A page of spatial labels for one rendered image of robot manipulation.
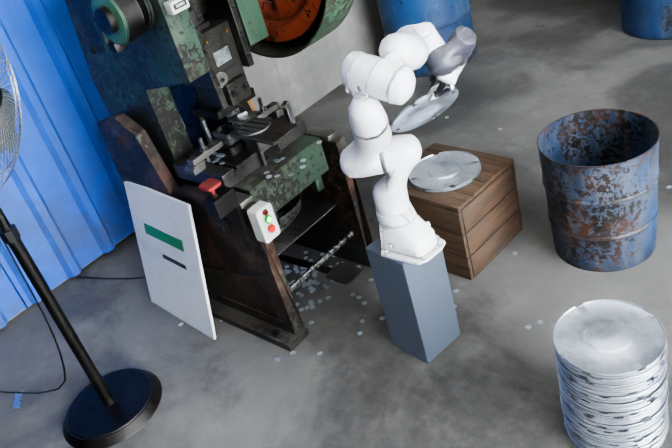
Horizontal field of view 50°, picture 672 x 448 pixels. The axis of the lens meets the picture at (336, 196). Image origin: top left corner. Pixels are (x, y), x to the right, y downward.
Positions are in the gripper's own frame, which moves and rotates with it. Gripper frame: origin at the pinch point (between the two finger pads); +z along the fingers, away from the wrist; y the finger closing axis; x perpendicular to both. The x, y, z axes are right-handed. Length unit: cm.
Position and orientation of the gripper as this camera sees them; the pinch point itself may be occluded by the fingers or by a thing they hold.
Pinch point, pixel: (433, 92)
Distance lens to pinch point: 266.4
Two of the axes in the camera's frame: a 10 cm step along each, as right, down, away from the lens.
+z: -1.4, 3.4, 9.3
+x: -8.8, 3.8, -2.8
